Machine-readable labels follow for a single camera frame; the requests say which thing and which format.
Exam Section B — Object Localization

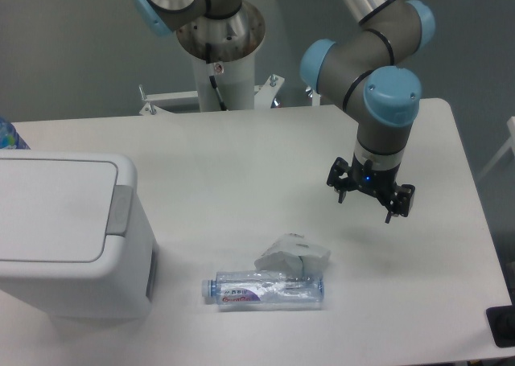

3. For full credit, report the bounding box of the white frame at right edge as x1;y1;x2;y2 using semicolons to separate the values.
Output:
477;117;514;181

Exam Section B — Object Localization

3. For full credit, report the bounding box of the crumpled white paper carton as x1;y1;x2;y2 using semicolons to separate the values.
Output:
254;233;331;277

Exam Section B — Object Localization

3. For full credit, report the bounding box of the black object at table corner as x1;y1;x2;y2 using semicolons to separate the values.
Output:
486;305;514;348

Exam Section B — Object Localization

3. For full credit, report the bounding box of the white trash can lid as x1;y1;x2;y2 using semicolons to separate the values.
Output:
1;158;137;262

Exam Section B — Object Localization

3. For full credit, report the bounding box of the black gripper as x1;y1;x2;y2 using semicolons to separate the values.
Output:
326;152;415;224

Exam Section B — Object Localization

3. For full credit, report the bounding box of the blue bottle at left edge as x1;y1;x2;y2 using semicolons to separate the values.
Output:
0;117;30;150

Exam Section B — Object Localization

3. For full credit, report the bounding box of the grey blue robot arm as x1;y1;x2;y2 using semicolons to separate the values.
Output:
133;0;435;218

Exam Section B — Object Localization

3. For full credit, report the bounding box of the clear plastic water bottle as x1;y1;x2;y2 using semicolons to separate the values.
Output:
201;270;325;311

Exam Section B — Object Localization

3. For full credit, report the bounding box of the white plastic trash can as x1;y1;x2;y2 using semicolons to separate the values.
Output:
1;150;159;319

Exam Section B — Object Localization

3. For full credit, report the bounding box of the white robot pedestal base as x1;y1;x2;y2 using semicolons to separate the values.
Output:
138;2;323;117

